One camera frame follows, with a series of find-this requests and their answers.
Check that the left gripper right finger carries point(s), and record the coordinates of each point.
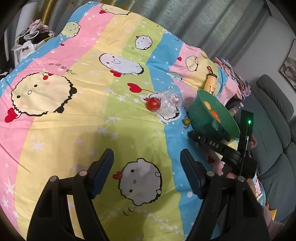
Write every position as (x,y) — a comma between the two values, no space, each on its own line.
(194,171)

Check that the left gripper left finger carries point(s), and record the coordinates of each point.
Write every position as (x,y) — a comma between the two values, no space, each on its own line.
(100,171)

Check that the pink sleeve right forearm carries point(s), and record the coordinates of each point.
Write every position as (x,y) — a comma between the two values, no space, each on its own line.
(273,227)

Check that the right hand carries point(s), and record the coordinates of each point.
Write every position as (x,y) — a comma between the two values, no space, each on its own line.
(245,181)

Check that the clear plastic bottle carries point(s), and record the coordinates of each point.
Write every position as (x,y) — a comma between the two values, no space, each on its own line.
(233,111)

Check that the orange tangerine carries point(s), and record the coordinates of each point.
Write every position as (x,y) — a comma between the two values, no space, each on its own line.
(215,115)

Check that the green plastic bowl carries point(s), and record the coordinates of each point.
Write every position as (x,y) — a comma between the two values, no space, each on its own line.
(204,123)

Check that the grey sofa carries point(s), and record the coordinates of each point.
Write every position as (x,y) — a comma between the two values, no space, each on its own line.
(274,132)

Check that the small green fruit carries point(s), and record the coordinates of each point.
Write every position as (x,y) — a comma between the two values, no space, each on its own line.
(186,121)

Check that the yellow lemon far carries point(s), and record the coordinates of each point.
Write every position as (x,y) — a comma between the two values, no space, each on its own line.
(207,104)

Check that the pile of folded clothes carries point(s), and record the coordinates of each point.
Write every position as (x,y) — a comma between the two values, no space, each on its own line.
(243,85)

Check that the beige bear bottle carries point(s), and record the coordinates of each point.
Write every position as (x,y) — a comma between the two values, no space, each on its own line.
(210,84)

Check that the colourful cartoon blanket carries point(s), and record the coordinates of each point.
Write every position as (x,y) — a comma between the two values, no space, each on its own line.
(66,103)

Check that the framed landscape painting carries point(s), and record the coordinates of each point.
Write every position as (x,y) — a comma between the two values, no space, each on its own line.
(288,69)

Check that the grey and yellow curtain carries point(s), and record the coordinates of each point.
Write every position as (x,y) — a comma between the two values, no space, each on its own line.
(222,28)

